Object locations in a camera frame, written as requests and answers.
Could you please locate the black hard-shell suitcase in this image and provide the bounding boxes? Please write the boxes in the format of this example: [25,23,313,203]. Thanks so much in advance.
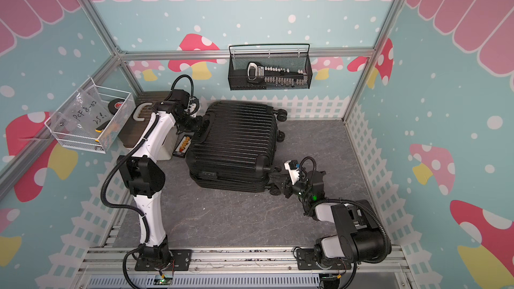
[186,100,288,193]

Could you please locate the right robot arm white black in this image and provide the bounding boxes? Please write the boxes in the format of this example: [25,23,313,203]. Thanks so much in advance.
[264,157,392,270]

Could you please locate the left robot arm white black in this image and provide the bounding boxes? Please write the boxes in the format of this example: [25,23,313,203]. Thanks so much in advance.
[100,74,202,268]

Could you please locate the black tray orange bits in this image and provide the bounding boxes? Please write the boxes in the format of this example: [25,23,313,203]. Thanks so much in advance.
[173,135,193,159]

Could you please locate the brown lid storage box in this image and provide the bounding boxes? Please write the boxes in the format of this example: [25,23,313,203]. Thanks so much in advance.
[118,91,178,161]

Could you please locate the black tape roll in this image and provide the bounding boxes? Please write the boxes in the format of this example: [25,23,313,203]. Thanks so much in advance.
[108,98,125,115]

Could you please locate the socket set in basket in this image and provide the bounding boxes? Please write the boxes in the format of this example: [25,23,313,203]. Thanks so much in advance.
[246,62,308,87]

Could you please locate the plastic bag with writing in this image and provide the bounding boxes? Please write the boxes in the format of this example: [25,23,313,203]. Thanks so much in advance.
[62,88,113,138]

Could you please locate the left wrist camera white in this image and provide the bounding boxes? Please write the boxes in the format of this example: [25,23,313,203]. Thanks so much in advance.
[187,99,200,116]

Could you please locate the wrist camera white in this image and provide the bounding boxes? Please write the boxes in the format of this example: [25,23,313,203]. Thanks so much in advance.
[187,99,200,116]
[284,160,301,185]

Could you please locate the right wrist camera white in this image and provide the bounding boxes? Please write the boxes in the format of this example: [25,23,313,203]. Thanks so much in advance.
[284,160,301,185]

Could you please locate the clear plastic wall bin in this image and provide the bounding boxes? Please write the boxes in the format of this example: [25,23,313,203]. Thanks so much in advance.
[44,78,135,154]

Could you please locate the black wire mesh basket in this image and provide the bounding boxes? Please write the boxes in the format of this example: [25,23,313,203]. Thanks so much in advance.
[228,44,313,90]

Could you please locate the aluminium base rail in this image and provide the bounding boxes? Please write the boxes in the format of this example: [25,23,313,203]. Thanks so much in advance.
[71,246,417,288]

